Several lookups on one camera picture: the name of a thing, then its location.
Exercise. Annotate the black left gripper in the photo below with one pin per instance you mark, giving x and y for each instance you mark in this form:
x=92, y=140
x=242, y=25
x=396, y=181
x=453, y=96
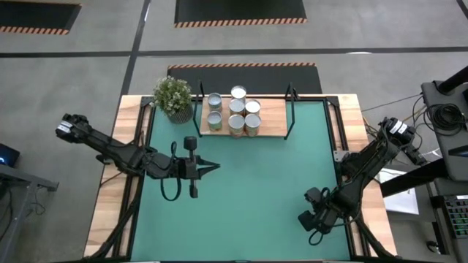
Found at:
x=175, y=168

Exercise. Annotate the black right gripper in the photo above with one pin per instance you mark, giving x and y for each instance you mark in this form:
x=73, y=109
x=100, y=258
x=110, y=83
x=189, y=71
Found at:
x=321, y=215

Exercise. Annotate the spaghetti sauce can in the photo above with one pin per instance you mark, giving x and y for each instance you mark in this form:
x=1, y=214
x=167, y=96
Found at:
x=214, y=120

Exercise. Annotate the corn can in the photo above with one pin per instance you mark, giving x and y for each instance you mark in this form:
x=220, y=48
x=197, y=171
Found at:
x=236, y=123

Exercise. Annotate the pineapple can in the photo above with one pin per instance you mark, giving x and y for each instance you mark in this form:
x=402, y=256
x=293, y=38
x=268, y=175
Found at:
x=252, y=123

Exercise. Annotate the chicken soup can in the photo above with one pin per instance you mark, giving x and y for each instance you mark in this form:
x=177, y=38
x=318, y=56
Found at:
x=214, y=101

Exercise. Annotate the grey lid tin can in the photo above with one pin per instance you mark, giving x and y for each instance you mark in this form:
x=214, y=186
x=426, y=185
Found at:
x=236, y=106

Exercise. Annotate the orange label tin can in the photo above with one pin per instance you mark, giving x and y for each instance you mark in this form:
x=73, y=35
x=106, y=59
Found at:
x=252, y=106

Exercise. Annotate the green beans can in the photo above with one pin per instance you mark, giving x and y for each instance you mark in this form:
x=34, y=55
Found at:
x=238, y=92

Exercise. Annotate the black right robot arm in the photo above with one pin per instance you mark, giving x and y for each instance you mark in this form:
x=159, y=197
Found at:
x=365, y=164

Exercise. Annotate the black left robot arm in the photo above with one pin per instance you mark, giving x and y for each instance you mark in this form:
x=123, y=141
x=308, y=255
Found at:
x=102, y=142

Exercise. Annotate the green table mat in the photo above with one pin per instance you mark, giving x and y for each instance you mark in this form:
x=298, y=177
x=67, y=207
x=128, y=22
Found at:
x=256, y=204

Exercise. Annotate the white sheet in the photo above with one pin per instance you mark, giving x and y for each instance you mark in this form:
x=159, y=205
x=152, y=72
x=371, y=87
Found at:
x=402, y=201

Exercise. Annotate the potted plant in striped pot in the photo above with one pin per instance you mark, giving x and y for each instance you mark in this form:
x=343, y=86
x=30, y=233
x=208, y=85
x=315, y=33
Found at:
x=172, y=95

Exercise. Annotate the black metal beam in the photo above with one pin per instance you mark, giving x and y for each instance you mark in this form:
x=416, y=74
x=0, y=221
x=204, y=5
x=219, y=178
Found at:
x=413, y=179

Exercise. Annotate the black hazard-striped floor mat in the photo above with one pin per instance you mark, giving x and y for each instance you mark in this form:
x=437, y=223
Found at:
x=237, y=11
x=263, y=78
x=36, y=14

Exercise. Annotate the backlit keyboard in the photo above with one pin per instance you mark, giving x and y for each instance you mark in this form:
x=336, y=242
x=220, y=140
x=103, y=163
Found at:
x=459, y=215

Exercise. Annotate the grey equipment cart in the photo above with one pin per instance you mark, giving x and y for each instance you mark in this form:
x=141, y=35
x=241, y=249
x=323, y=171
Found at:
x=431, y=98

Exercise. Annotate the grey side table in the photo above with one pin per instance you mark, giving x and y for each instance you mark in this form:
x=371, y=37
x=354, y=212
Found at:
x=22, y=175

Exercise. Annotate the black electronic device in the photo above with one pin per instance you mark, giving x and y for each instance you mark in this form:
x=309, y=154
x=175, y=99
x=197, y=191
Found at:
x=7, y=155

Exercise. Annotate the wooden shelf with black frame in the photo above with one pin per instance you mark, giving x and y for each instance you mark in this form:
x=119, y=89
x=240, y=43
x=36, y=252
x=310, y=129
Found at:
x=274, y=117

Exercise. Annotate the black table frame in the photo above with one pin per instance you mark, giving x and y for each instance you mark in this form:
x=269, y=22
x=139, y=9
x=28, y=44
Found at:
x=134, y=219

